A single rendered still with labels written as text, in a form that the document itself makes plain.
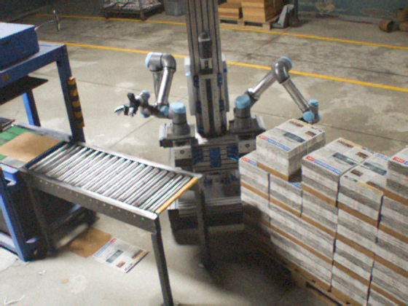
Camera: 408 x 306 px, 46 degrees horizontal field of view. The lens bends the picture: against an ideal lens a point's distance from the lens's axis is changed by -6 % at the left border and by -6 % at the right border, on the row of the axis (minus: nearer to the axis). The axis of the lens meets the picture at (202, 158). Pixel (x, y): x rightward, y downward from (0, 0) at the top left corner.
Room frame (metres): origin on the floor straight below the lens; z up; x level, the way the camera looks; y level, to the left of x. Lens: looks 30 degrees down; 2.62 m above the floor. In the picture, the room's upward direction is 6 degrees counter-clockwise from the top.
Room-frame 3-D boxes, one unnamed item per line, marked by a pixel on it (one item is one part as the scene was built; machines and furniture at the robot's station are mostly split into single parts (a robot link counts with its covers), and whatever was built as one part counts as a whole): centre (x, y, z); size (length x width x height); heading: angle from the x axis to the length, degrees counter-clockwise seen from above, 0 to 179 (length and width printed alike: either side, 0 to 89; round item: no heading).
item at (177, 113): (3.57, 0.16, 0.98); 0.13 x 0.12 x 0.14; 64
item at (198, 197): (2.92, 0.05, 0.34); 0.06 x 0.06 x 0.68; 54
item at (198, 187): (3.29, 0.56, 0.74); 1.34 x 0.05 x 0.12; 54
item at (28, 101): (4.21, 1.53, 0.77); 0.09 x 0.09 x 1.55; 54
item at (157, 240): (2.51, 0.34, 0.34); 0.06 x 0.06 x 0.68; 54
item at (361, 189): (2.34, -1.00, 0.95); 0.38 x 0.29 x 0.23; 126
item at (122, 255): (3.11, 0.74, 0.01); 0.37 x 0.28 x 0.01; 54
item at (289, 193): (2.69, -0.74, 0.42); 1.17 x 0.39 x 0.83; 36
